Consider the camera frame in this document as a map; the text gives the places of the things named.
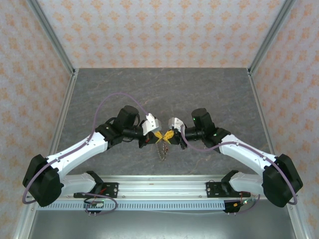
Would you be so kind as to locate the aluminium table side rail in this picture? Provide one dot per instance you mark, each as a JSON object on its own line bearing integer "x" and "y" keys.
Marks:
{"x": 259, "y": 109}
{"x": 65, "y": 109}

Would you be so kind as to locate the aluminium frame corner post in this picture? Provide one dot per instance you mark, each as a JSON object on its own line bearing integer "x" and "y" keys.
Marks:
{"x": 271, "y": 37}
{"x": 52, "y": 37}

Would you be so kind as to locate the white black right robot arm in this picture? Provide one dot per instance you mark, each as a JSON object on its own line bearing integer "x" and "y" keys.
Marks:
{"x": 281, "y": 181}

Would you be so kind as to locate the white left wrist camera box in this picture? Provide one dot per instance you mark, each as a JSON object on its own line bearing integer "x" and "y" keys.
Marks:
{"x": 152, "y": 124}

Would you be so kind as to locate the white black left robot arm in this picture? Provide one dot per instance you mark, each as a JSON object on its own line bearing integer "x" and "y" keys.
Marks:
{"x": 40, "y": 181}

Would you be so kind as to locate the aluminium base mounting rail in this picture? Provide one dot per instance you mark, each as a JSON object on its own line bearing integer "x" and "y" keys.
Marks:
{"x": 162, "y": 188}

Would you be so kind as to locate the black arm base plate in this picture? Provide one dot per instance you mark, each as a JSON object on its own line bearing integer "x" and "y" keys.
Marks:
{"x": 111, "y": 189}
{"x": 213, "y": 189}

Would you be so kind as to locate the grey metal shelf panel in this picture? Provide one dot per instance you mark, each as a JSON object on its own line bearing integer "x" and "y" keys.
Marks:
{"x": 162, "y": 226}

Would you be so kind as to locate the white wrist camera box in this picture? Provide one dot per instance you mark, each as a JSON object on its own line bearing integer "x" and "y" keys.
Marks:
{"x": 152, "y": 124}
{"x": 175, "y": 122}

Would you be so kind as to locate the small green circuit board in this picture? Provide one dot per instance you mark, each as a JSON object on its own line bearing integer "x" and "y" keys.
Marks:
{"x": 96, "y": 204}
{"x": 243, "y": 203}

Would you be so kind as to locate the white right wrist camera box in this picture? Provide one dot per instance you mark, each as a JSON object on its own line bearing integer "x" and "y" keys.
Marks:
{"x": 175, "y": 122}

